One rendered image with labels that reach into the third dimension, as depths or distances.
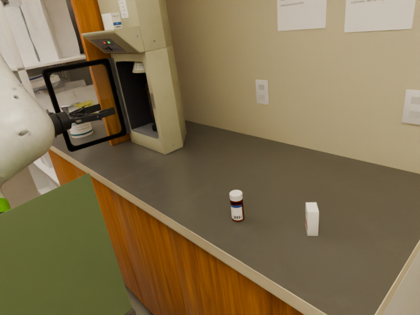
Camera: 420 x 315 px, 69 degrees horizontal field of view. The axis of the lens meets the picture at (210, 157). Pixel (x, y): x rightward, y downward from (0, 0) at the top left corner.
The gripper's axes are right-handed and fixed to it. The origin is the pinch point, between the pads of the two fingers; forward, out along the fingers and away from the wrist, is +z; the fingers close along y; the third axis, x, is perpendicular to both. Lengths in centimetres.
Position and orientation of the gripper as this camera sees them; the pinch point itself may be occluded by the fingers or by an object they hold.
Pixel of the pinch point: (104, 109)
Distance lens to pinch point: 144.8
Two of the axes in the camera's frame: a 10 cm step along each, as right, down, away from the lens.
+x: 1.2, 9.0, 4.1
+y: -6.9, -2.3, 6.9
